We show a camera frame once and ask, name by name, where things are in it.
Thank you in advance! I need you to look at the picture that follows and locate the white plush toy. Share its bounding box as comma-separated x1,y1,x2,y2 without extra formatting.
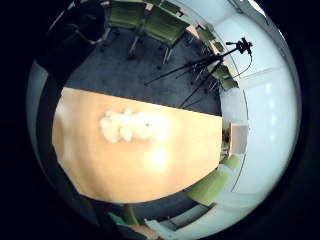
99,107,169,144

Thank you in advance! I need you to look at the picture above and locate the green upholstered chair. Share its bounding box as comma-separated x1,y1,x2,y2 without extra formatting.
188,23,218,54
126,7,191,65
99,0,148,44
185,169,230,207
206,63,240,93

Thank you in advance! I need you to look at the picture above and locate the light wooden side table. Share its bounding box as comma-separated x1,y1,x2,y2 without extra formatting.
222,121,250,156

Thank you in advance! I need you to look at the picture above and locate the black office chair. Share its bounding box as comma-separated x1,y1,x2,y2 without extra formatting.
49,3,108,48

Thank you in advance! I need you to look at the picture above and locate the black camera tripod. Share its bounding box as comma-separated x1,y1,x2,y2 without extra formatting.
143,40,243,109

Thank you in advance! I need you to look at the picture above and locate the black camera cable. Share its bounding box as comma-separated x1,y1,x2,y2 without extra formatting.
232,53,253,80

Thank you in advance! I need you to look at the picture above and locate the black camera on tripod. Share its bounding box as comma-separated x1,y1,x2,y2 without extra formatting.
226,37,254,56

